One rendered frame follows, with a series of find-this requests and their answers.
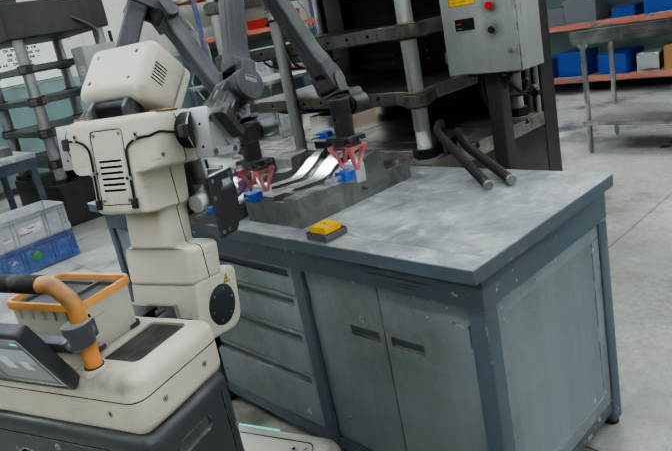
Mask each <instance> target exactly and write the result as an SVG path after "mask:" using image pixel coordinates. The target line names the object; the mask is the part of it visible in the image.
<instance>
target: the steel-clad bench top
mask: <svg viewBox="0 0 672 451"><path fill-rule="evenodd" d="M239 160H240V159H215V160H212V161H209V162H208V164H210V165H223V167H233V168H235V169H236V166H235V162H237V161H239ZM479 169H480V170H481V171H482V172H483V173H484V174H485V175H486V176H487V177H488V178H489V179H490V180H491V181H492V182H493V184H494V186H493V188H492V189H491V190H485V189H484V188H483V187H482V186H481V185H480V184H479V183H478V182H477V181H476V179H475V178H474V177H473V176H472V175H471V174H470V173H469V172H468V171H467V170H466V169H465V168H462V167H434V166H410V172H411V178H409V179H407V180H405V181H403V182H401V183H398V184H396V185H394V186H392V187H390V188H388V189H386V190H384V191H382V192H380V193H377V194H375V195H373V196H371V197H369V198H367V199H365V200H363V201H361V202H359V203H357V204H354V205H352V206H350V207H348V208H346V209H344V210H342V211H340V212H338V213H336V214H333V215H331V216H329V217H327V218H325V219H327V220H335V221H340V224H341V225H344V226H346V227H347V232H348V233H346V234H344V235H342V236H340V237H338V238H336V239H334V240H332V241H330V242H328V243H323V242H317V241H311V240H307V236H306V233H307V232H309V231H311V229H310V226H312V225H314V224H312V225H310V226H308V227H306V228H304V229H299V228H293V227H286V226H280V225H273V224H267V223H260V222H254V221H250V220H249V216H247V217H246V218H244V219H242V220H241V221H239V226H238V230H236V231H242V232H248V233H253V234H259V235H265V236H270V237H276V238H282V239H287V240H293V241H299V242H304V243H310V244H315V245H321V246H327V247H332V248H338V249H344V250H349V251H355V252H361V253H366V254H372V255H378V256H383V257H389V258H394V259H400V260H406V261H411V262H417V263H423V264H428V265H434V266H440V267H445V268H451V269H457V270H462V271H468V272H474V271H475V270H477V269H478V268H480V267H481V266H483V265H484V264H485V263H487V262H488V261H490V260H491V259H493V258H494V257H495V256H497V255H498V254H500V253H501V252H503V251H504V250H506V249H507V248H508V247H510V246H511V245H513V244H514V243H516V242H517V241H518V240H520V239H521V238H523V237H524V236H526V235H527V234H528V233H530V232H531V231H533V230H534V229H536V228H537V227H538V226H540V225H541V224H543V223H544V222H546V221H547V220H548V219H550V218H551V217H553V216H554V215H556V214H557V213H558V212H560V211H561V210H563V209H564V208H566V207H567V206H568V205H570V204H571V203H573V202H574V201H576V200H577V199H578V198H580V197H581V196H583V195H584V194H586V193H587V192H588V191H590V190H591V189H593V188H594V187H596V186H597V185H598V184H600V183H601V182H603V181H604V180H606V179H607V178H608V177H610V176H611V175H613V173H600V172H573V171H545V170H517V169H506V170H508V171H509V172H510V173H512V174H513V175H514V176H516V178H517V181H516V183H515V184H512V185H509V184H508V183H507V182H505V181H504V180H503V179H501V178H500V177H499V176H497V175H496V174H495V173H493V172H492V171H491V170H489V169H488V168H479ZM325 219H323V220H325ZM323 220H321V221H323Z"/></svg>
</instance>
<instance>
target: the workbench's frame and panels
mask: <svg viewBox="0 0 672 451"><path fill-rule="evenodd" d="M613 186H614V184H613V175H611V176H610V177H608V178H607V179H606V180H604V181H603V182H601V183H600V184H598V185H597V186H596V187H594V188H593V189H591V190H590V191H588V192H587V193H586V194H584V195H583V196H581V197H580V198H578V199H577V200H576V201H574V202H573V203H571V204H570V205H568V206H567V207H566V208H564V209H563V210H561V211H560V212H558V213H557V214H556V215H554V216H553V217H551V218H550V219H548V220H547V221H546V222H544V223H543V224H541V225H540V226H538V227H537V228H536V229H534V230H533V231H531V232H530V233H528V234H527V235H526V236H524V237H523V238H521V239H520V240H518V241H517V242H516V243H514V244H513V245H511V246H510V247H508V248H507V249H506V250H504V251H503V252H501V253H500V254H498V255H497V256H495V257H494V258H493V259H491V260H490V261H488V262H487V263H485V264H484V265H483V266H481V267H480V268H478V269H477V270H475V271H474V272H468V271H462V270H457V269H451V268H445V267H440V266H434V265H428V264H423V263H417V262H411V261H406V260H400V259H394V258H389V257H383V256H378V255H372V254H366V253H361V252H355V251H349V250H344V249H338V248H332V247H327V246H321V245H315V244H310V243H304V242H299V241H293V240H287V239H282V238H276V237H270V236H265V235H259V234H253V233H248V232H242V231H235V232H233V233H232V234H230V235H229V236H227V237H225V238H224V239H221V237H220V233H219V229H218V227H214V226H208V225H203V224H190V227H191V233H192V237H193V238H210V239H213V240H215V241H216V243H217V249H218V255H219V262H220V265H231V266H232V267H233V268H234V270H235V276H236V283H237V289H238V296H239V302H240V317H239V320H238V322H237V324H236V325H235V326H234V327H233V328H231V329H230V330H228V331H226V332H225V333H223V334H221V335H220V338H221V342H222V345H221V347H219V348H218V349H217V350H218V354H219V358H220V366H219V369H218V370H217V372H219V373H221V374H222V375H223V376H224V378H225V380H226V383H227V387H228V391H229V394H230V398H231V401H232V400H234V399H236V398H237V395H239V396H241V397H243V398H245V399H247V400H249V401H251V402H253V403H255V404H257V405H259V406H261V407H263V408H265V409H267V410H269V411H271V412H273V413H275V414H277V415H279V416H281V417H283V418H285V419H287V420H289V421H291V422H293V423H295V424H297V425H299V426H301V427H303V428H305V429H307V430H309V431H311V432H313V433H315V434H317V435H319V436H321V437H323V438H326V439H330V440H332V441H334V442H335V443H336V444H337V445H338V446H339V447H340V449H341V451H582V450H583V448H584V447H585V446H586V445H587V443H588V442H589V441H590V440H591V438H592V437H593V436H594V435H595V433H596V432H597V431H598V429H599V428H600V427H601V426H602V424H603V423H604V422H605V423H607V424H610V425H614V424H617V423H619V417H620V415H621V414H622V411H621V398H620V386H619V373H618V361H617V349H616V336H615V324H614V311H613V299H612V286H611V274H610V262H609V249H608V237H607V224H606V206H605V194H604V192H606V191H607V190H608V189H610V188H611V187H613ZM104 217H105V220H106V223H107V226H108V229H109V232H110V235H111V239H112V242H113V245H114V248H115V252H116V255H117V258H118V262H119V265H120V268H121V271H122V273H126V274H127V275H128V277H129V280H130V281H129V283H128V284H127V286H128V290H129V294H130V298H131V302H135V300H134V295H133V289H132V282H131V279H130V273H129V268H128V262H127V257H126V250H127V249H128V248H129V247H131V243H130V237H129V232H128V226H127V220H126V215H125V214H122V215H106V214H104Z"/></svg>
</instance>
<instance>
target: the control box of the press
mask: <svg viewBox="0 0 672 451"><path fill-rule="evenodd" d="M439 3H440V10H441V17H442V24H443V31H444V38H445V45H446V52H445V60H446V65H448V66H449V73H450V76H451V77H455V76H466V75H468V77H472V78H476V77H477V80H478V89H479V93H480V96H481V98H482V100H483V102H484V104H485V105H486V107H487V108H488V109H489V112H490V120H491V128H492V136H493V143H494V151H495V159H496V163H498V164H499V165H501V166H502V167H503V168H505V169H517V170H518V162H517V153H516V145H515V136H514V128H513V119H512V111H511V102H510V94H509V85H508V84H509V82H510V80H511V78H512V76H513V74H514V71H522V70H525V69H528V68H531V67H533V66H536V65H539V64H541V63H544V56H543V46H542V36H541V26H540V16H539V6H538V0H439ZM483 82H484V84H485V85H486V88H487V96H488V99H487V97H486V95H485V92H484V88H483Z"/></svg>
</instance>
